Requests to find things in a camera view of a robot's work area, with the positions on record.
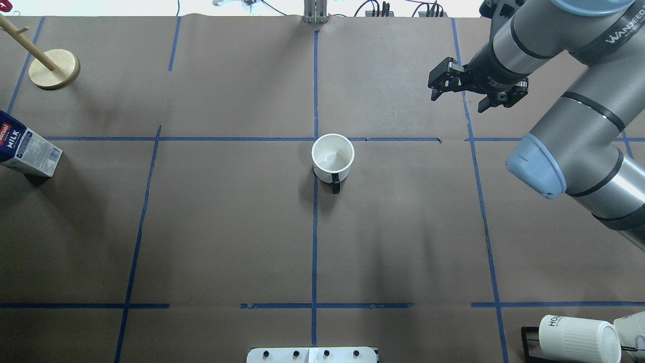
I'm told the blue milk carton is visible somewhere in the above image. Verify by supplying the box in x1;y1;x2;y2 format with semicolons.
1;111;62;177

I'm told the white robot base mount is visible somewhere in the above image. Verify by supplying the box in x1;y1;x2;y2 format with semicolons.
246;346;380;362

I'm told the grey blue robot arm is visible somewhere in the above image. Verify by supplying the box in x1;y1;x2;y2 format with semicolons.
428;1;644;250

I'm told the white smiley mug black handle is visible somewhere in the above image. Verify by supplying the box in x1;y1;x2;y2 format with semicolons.
311;133;355;195

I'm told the white ribbed home mug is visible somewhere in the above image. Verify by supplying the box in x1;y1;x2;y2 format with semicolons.
538;315;622;362
613;312;644;362

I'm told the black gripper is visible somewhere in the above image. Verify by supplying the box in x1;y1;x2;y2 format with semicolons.
428;48;529;113

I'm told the wooden mug tree stand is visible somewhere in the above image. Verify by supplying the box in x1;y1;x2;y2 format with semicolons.
1;15;81;90

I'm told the white ribbed HOME mug left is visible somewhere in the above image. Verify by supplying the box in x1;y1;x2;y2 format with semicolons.
538;315;622;362

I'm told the white ribbed HOME mug right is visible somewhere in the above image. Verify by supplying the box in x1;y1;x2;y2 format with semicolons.
613;312;644;362

